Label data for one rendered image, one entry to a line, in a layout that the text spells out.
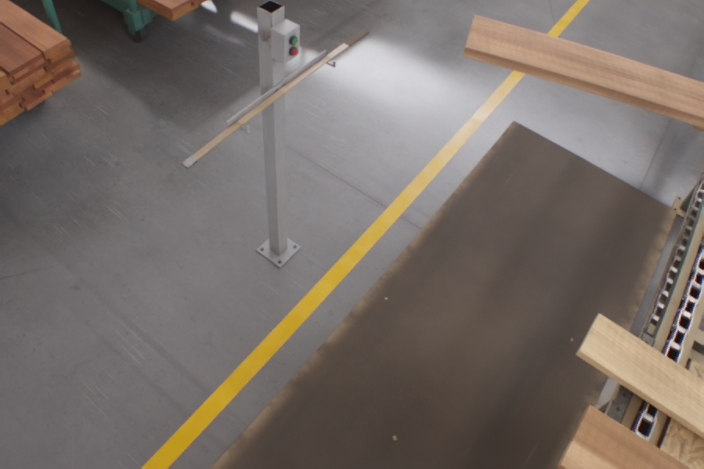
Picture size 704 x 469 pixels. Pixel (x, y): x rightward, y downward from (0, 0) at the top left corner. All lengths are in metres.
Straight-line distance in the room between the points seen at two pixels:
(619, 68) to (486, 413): 1.55
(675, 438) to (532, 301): 1.22
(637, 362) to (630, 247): 1.52
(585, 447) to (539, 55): 1.56
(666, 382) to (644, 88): 1.28
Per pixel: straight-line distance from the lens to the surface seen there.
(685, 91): 2.68
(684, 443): 1.78
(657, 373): 1.76
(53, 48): 2.98
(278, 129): 2.07
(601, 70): 2.54
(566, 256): 2.98
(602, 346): 1.71
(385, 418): 2.36
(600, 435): 1.60
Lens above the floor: 2.24
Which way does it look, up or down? 51 degrees down
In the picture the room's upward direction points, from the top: 6 degrees clockwise
